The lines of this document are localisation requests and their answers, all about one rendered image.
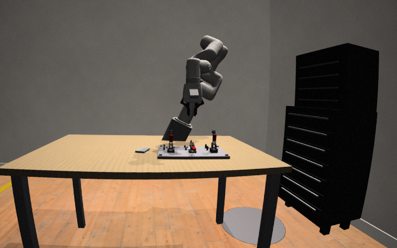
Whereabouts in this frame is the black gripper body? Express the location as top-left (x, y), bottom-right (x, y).
top-left (183, 83), bottom-right (202, 103)

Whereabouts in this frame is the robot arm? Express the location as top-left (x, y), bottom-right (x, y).
top-left (175, 35), bottom-right (228, 126)

